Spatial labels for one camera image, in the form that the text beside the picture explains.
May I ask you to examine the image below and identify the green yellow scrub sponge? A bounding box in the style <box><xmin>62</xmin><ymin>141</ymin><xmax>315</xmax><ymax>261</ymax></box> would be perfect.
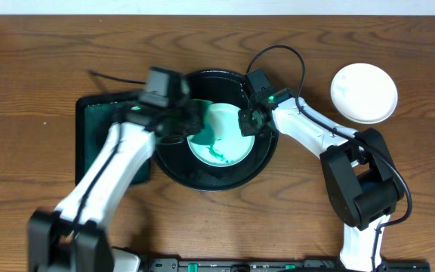
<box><xmin>188</xmin><ymin>99</ymin><xmax>215</xmax><ymax>146</ymax></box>

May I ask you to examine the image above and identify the pale green plate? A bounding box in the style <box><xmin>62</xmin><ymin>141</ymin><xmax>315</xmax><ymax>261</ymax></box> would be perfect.
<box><xmin>187</xmin><ymin>103</ymin><xmax>255</xmax><ymax>168</ymax></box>

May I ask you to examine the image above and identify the white plate smeared green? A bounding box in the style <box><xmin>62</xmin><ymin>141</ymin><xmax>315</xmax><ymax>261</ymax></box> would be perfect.
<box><xmin>330</xmin><ymin>63</ymin><xmax>398</xmax><ymax>124</ymax></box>

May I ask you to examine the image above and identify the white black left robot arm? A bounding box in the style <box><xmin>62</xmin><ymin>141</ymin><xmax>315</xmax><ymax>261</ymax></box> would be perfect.
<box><xmin>28</xmin><ymin>99</ymin><xmax>210</xmax><ymax>271</ymax></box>

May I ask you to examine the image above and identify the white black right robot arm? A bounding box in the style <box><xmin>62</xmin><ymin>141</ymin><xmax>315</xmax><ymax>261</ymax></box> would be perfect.
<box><xmin>239</xmin><ymin>87</ymin><xmax>410</xmax><ymax>271</ymax></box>

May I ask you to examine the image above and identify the round black tray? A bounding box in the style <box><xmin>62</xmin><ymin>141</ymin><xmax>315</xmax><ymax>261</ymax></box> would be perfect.
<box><xmin>153</xmin><ymin>70</ymin><xmax>279</xmax><ymax>191</ymax></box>

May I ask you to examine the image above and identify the dark green rectangular tray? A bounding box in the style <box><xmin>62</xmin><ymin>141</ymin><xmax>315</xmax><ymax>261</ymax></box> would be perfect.
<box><xmin>75</xmin><ymin>91</ymin><xmax>138</xmax><ymax>185</ymax></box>

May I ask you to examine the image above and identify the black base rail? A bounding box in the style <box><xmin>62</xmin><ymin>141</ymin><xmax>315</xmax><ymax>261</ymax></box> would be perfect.
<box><xmin>137</xmin><ymin>258</ymin><xmax>431</xmax><ymax>272</ymax></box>

